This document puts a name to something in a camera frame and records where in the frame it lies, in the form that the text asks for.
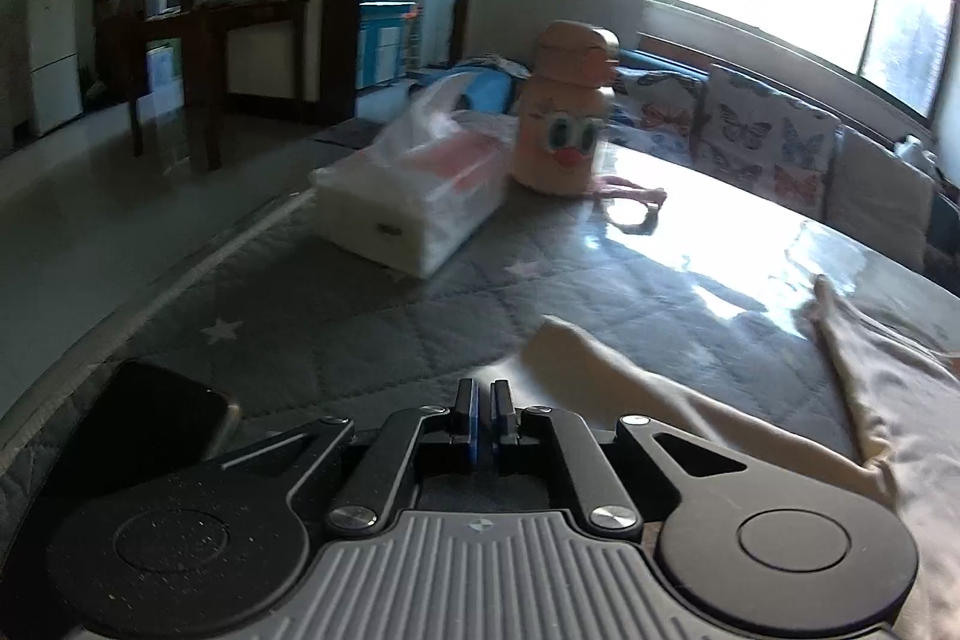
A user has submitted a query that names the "black smartphone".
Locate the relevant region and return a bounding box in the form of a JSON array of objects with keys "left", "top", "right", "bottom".
[{"left": 57, "top": 359, "right": 241, "bottom": 489}]

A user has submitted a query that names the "white plush toy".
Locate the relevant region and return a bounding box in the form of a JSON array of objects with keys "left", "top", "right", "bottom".
[{"left": 893, "top": 135, "right": 939, "bottom": 179}]

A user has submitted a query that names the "butterfly print cushion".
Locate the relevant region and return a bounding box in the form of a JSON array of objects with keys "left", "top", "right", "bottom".
[
  {"left": 608, "top": 67, "right": 706, "bottom": 167},
  {"left": 693, "top": 65, "right": 841, "bottom": 220}
]

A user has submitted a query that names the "dark blue sofa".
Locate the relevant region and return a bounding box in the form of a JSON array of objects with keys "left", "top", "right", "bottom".
[{"left": 610, "top": 50, "right": 958, "bottom": 292}]

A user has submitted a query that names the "white refrigerator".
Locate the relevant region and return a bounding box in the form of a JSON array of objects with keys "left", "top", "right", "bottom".
[{"left": 28, "top": 0, "right": 83, "bottom": 136}]

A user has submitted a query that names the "grey quilted star tablecloth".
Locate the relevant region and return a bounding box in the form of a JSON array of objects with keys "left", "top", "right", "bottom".
[{"left": 2, "top": 146, "right": 957, "bottom": 531}]

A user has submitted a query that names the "plain grey cushion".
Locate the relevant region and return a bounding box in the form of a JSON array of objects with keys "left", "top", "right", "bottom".
[{"left": 825, "top": 128, "right": 934, "bottom": 271}]

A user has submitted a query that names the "left butterfly print cushion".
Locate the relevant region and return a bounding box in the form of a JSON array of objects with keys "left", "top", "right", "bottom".
[{"left": 608, "top": 67, "right": 706, "bottom": 167}]

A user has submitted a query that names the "white tissue pack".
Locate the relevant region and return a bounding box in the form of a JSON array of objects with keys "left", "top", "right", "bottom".
[{"left": 311, "top": 71, "right": 514, "bottom": 280}]

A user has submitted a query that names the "middle butterfly print cushion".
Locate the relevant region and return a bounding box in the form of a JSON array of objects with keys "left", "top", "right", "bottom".
[{"left": 693, "top": 65, "right": 841, "bottom": 220}]

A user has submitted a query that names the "cream knit sweater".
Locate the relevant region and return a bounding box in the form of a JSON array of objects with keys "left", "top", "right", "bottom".
[{"left": 511, "top": 280, "right": 958, "bottom": 638}]

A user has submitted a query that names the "pink cartoon water bottle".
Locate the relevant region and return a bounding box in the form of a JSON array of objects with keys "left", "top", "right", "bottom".
[{"left": 511, "top": 19, "right": 620, "bottom": 197}]

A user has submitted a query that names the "dark wooden cabinet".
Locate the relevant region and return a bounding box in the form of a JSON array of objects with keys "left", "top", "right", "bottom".
[{"left": 93, "top": 0, "right": 309, "bottom": 170}]

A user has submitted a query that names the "blue plastic drawer unit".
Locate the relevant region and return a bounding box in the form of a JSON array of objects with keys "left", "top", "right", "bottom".
[{"left": 356, "top": 0, "right": 418, "bottom": 91}]

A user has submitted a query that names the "blue stool with cloth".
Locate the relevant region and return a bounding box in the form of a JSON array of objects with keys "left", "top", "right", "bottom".
[{"left": 407, "top": 55, "right": 530, "bottom": 113}]

